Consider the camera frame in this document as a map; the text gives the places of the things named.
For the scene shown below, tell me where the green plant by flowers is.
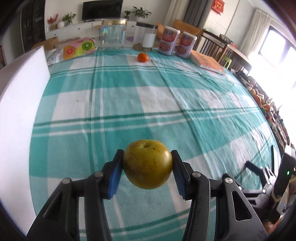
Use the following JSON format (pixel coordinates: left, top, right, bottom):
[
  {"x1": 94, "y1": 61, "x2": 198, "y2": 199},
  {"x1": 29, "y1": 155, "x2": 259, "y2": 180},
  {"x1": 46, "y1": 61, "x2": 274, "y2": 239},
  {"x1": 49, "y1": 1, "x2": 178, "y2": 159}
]
[{"x1": 62, "y1": 12, "x2": 77, "y2": 25}]

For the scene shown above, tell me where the teal plaid tablecloth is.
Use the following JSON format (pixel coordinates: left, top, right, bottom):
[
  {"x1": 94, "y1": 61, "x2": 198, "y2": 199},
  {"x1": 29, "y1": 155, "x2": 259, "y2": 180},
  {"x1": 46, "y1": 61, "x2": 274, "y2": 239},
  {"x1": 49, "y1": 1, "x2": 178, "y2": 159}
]
[{"x1": 28, "y1": 45, "x2": 284, "y2": 241}]

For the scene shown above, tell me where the right red white can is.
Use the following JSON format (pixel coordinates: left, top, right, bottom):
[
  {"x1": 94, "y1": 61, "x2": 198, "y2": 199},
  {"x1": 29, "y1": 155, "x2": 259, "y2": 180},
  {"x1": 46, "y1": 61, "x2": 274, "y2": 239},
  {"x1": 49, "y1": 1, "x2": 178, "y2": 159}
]
[{"x1": 176, "y1": 32, "x2": 197, "y2": 59}]

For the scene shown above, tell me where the white cardboard box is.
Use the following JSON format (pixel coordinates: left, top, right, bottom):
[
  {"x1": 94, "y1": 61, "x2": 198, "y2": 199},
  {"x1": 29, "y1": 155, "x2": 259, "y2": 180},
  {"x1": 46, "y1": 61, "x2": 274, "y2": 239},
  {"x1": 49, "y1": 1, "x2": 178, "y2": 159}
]
[{"x1": 1, "y1": 47, "x2": 50, "y2": 234}]

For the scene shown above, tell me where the fruit print snack bag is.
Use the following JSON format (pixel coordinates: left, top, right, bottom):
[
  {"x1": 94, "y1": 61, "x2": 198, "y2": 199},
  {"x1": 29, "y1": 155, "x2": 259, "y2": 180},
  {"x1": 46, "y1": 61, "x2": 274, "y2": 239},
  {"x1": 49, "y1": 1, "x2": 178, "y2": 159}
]
[{"x1": 46, "y1": 38, "x2": 97, "y2": 66}]

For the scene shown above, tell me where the left red white can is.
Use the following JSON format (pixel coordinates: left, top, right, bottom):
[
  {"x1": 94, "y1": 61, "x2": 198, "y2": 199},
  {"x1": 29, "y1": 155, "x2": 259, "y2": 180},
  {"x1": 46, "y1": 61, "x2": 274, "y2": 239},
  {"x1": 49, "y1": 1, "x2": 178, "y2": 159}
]
[{"x1": 158, "y1": 26, "x2": 181, "y2": 56}]

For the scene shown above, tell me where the red white can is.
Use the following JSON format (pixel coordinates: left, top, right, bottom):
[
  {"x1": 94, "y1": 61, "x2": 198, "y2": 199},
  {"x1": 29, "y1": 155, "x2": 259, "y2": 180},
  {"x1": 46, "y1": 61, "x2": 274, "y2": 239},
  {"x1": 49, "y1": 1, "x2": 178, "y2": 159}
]
[
  {"x1": 158, "y1": 26, "x2": 181, "y2": 56},
  {"x1": 176, "y1": 32, "x2": 197, "y2": 59}
]

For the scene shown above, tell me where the red wall hanging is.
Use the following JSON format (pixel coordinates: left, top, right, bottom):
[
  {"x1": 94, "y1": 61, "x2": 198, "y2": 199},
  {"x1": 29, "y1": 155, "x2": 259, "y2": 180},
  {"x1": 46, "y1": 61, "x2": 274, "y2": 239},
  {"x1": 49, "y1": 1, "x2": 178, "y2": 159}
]
[{"x1": 211, "y1": 0, "x2": 225, "y2": 15}]

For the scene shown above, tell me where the yellow green apple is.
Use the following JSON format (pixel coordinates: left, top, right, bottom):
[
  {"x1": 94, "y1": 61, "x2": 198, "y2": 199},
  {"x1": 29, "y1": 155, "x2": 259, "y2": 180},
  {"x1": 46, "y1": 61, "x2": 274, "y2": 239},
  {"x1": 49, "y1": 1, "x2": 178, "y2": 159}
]
[{"x1": 122, "y1": 140, "x2": 173, "y2": 190}]

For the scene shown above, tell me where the white tv cabinet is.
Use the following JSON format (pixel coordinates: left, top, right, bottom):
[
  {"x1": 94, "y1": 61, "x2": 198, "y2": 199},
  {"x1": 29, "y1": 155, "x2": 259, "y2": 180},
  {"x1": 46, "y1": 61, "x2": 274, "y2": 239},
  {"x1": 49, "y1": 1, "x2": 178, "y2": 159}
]
[{"x1": 45, "y1": 20, "x2": 139, "y2": 42}]

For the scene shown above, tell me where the red flower vase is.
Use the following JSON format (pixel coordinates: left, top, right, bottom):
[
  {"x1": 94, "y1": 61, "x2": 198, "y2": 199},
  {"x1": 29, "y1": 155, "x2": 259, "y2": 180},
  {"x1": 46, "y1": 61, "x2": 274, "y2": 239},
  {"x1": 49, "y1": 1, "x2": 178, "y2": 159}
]
[{"x1": 47, "y1": 14, "x2": 58, "y2": 31}]

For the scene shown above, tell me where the gold lid clear jar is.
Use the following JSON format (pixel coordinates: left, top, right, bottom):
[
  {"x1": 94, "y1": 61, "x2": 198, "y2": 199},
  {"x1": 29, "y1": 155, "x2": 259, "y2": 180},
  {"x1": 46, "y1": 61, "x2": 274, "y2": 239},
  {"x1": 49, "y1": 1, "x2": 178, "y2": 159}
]
[{"x1": 99, "y1": 18, "x2": 127, "y2": 51}]

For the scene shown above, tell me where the orange book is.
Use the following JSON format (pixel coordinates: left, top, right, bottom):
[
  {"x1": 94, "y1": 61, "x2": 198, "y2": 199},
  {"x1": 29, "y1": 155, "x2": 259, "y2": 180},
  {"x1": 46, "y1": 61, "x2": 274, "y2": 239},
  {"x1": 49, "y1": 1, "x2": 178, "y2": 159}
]
[{"x1": 189, "y1": 51, "x2": 226, "y2": 75}]

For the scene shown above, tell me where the green potted plant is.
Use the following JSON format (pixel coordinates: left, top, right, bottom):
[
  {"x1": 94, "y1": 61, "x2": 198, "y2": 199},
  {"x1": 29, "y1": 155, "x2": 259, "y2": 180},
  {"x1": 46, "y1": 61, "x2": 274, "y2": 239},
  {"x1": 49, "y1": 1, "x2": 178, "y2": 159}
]
[{"x1": 132, "y1": 6, "x2": 152, "y2": 22}]

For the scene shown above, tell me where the grey curtain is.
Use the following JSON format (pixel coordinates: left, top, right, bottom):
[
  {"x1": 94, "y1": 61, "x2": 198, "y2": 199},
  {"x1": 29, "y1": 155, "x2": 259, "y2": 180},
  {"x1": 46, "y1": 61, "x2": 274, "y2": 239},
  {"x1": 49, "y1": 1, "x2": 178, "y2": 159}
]
[{"x1": 183, "y1": 0, "x2": 213, "y2": 29}]

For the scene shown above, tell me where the wooden chair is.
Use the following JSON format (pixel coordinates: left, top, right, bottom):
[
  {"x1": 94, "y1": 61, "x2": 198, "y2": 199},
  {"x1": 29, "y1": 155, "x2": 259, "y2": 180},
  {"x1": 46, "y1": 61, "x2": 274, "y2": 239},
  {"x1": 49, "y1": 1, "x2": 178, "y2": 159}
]
[{"x1": 196, "y1": 29, "x2": 229, "y2": 63}]

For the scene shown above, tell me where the black glass cabinet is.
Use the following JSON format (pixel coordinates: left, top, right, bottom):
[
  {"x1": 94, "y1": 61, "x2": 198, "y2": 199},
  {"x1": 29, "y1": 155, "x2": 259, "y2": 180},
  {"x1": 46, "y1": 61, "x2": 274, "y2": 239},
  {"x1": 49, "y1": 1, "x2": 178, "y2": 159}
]
[{"x1": 21, "y1": 0, "x2": 46, "y2": 52}]

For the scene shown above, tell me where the black television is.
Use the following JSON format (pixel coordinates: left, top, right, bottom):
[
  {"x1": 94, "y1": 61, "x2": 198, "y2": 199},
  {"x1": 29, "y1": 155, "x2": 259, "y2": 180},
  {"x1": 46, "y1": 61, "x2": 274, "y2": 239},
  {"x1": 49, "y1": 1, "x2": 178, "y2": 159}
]
[{"x1": 82, "y1": 1, "x2": 123, "y2": 21}]

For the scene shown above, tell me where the cardboard box on floor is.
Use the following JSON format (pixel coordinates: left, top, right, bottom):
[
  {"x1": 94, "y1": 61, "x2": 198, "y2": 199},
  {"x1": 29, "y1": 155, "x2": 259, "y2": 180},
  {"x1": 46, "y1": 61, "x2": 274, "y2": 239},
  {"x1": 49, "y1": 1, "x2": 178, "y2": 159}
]
[{"x1": 32, "y1": 37, "x2": 58, "y2": 50}]

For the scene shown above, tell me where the black lid clear jar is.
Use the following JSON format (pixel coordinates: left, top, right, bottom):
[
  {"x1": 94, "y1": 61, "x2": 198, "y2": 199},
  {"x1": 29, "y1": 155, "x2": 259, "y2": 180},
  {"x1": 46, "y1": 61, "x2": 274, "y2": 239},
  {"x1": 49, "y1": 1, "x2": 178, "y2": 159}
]
[{"x1": 132, "y1": 22, "x2": 158, "y2": 52}]

